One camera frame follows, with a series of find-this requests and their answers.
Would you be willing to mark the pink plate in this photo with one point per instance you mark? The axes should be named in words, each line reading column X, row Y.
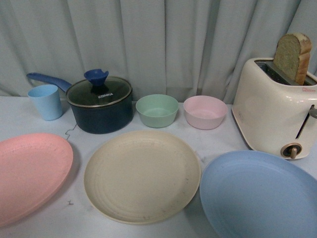
column 33, row 167

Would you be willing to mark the green bowl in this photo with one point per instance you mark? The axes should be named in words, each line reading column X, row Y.
column 157, row 110

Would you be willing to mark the pink bowl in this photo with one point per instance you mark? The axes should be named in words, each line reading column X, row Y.
column 204, row 112

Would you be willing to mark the beige plate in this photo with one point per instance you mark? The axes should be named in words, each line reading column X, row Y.
column 142, row 177

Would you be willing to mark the dark blue saucepan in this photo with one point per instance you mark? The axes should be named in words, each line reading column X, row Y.
column 99, row 120

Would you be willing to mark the glass pot lid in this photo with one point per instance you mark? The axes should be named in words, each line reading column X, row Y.
column 98, row 89

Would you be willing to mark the grey curtain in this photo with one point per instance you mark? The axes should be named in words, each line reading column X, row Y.
column 177, row 47

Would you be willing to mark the light blue cup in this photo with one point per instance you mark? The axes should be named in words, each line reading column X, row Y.
column 46, row 99

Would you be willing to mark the cream toaster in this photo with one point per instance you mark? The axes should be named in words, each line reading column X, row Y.
column 274, row 114

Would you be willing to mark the blue plate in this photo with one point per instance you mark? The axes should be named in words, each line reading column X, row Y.
column 250, row 194

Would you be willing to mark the bread slice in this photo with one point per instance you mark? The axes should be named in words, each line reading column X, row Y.
column 292, row 56

